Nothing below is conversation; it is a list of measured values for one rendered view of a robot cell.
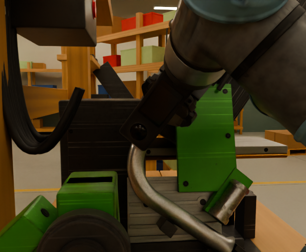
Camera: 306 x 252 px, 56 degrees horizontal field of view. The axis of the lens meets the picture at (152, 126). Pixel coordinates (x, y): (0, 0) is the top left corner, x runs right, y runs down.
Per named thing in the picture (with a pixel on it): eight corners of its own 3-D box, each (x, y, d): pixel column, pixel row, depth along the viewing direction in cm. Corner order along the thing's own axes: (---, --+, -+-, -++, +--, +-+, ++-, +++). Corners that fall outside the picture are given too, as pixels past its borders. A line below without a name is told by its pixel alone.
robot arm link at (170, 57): (213, 87, 29) (150, 37, 29) (200, 101, 33) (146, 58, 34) (253, 37, 31) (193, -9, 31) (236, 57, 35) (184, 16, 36)
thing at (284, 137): (306, 147, 705) (307, 116, 697) (333, 153, 628) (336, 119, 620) (262, 149, 677) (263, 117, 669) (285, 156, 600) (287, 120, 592)
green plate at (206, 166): (224, 188, 63) (218, 94, 66) (238, 190, 55) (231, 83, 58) (171, 190, 62) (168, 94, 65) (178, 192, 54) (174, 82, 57)
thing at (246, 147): (257, 146, 86) (257, 136, 85) (287, 158, 70) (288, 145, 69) (125, 148, 82) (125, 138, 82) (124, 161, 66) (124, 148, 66)
